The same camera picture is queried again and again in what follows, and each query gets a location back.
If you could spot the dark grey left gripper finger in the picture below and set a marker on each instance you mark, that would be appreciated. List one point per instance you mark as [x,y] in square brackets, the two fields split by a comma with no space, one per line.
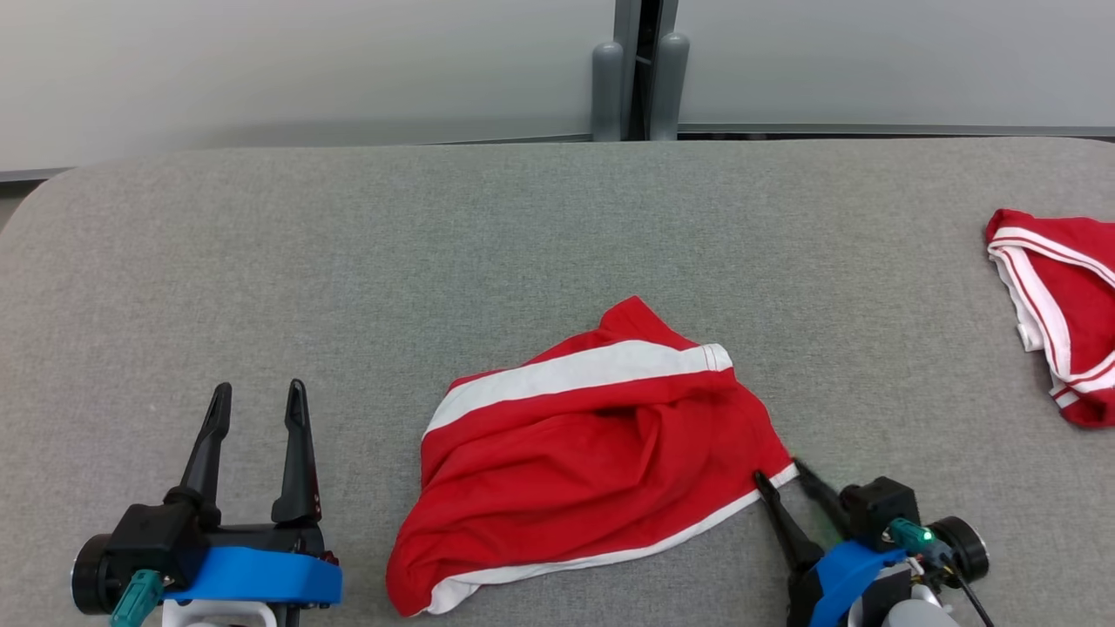
[209,453]
[299,461]

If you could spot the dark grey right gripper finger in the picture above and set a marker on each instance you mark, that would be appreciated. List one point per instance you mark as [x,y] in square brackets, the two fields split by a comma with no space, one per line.
[826,501]
[793,535]

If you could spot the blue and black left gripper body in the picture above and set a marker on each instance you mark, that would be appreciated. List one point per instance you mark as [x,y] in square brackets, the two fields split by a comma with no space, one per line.
[253,575]

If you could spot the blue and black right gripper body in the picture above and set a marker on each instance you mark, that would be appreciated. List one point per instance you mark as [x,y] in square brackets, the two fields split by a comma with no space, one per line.
[836,575]

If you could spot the red shorts with white stripe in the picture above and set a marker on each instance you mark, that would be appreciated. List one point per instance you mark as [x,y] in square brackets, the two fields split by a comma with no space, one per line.
[592,453]

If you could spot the red jersey with white trim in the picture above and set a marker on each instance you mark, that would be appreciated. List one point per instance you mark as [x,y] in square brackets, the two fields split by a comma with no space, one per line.
[1080,287]

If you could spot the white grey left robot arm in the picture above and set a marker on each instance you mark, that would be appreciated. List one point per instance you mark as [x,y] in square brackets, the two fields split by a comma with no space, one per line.
[218,614]

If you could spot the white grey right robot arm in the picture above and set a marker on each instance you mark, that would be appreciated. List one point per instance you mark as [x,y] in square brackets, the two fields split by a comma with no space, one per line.
[915,614]

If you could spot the grey fabric padded bench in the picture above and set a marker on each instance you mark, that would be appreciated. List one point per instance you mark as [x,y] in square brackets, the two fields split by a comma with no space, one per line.
[348,261]

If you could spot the frosted grey partition panel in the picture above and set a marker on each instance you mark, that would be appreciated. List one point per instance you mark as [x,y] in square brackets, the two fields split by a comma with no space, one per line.
[915,61]
[261,70]

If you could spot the grey rounded partition post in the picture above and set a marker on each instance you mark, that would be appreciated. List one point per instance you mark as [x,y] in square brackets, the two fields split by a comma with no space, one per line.
[608,96]
[669,91]

